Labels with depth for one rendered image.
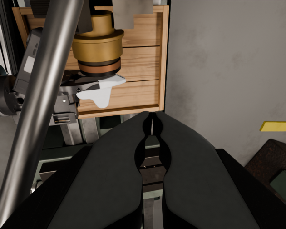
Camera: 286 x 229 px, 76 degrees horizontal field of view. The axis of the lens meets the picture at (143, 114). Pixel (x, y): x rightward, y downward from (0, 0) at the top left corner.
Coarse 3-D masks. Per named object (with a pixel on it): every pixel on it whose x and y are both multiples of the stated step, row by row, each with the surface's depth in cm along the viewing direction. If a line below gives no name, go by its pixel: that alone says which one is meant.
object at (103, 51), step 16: (96, 16) 26; (112, 16) 28; (96, 32) 27; (112, 32) 29; (80, 48) 28; (96, 48) 28; (112, 48) 29; (80, 64) 31; (96, 64) 30; (112, 64) 31
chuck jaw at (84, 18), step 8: (32, 0) 21; (40, 0) 21; (48, 0) 20; (88, 0) 25; (32, 8) 21; (40, 8) 21; (88, 8) 25; (40, 16) 22; (80, 16) 24; (88, 16) 25; (80, 24) 24; (88, 24) 25; (80, 32) 24
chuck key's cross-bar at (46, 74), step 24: (72, 0) 7; (48, 24) 7; (72, 24) 8; (48, 48) 7; (48, 72) 8; (48, 96) 8; (24, 120) 8; (48, 120) 8; (24, 144) 8; (24, 168) 8; (0, 192) 8; (24, 192) 8; (0, 216) 8
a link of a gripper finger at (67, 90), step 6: (66, 84) 30; (72, 84) 30; (78, 84) 30; (84, 84) 30; (90, 84) 31; (96, 84) 32; (60, 90) 30; (66, 90) 30; (72, 90) 30; (78, 90) 31; (84, 90) 32
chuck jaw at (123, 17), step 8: (112, 0) 27; (120, 0) 27; (128, 0) 27; (136, 0) 27; (144, 0) 27; (152, 0) 27; (120, 8) 27; (128, 8) 27; (136, 8) 27; (144, 8) 28; (152, 8) 28; (120, 16) 28; (128, 16) 28; (120, 24) 28; (128, 24) 28
